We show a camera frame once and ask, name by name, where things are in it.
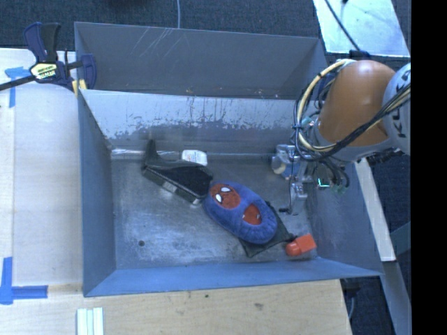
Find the white printed packet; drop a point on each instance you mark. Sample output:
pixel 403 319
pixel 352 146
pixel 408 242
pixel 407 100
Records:
pixel 194 157

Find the blue and red plush slipper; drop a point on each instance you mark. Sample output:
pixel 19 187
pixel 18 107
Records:
pixel 241 215

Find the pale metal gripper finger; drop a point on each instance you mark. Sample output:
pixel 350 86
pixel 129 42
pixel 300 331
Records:
pixel 292 197
pixel 302 194

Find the pale wood board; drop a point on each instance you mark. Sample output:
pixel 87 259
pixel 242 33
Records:
pixel 45 187

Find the grey metal bin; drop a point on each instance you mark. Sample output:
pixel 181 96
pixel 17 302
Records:
pixel 181 232

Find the orange plastic cap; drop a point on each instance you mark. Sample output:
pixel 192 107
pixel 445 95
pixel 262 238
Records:
pixel 300 245

